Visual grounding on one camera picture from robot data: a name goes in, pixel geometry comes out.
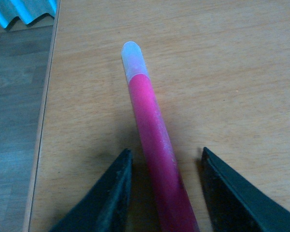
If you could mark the wooden nightstand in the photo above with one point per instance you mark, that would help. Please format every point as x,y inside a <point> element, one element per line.
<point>221,74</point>

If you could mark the pink marker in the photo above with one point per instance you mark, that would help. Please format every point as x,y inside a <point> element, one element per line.
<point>174,208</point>

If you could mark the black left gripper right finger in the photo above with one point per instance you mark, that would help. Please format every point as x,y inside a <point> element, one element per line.
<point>234,204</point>

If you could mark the light blue curtain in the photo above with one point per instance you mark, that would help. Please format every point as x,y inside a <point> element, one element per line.
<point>26,10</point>

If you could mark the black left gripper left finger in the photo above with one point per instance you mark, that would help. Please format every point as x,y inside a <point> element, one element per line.
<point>105,206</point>

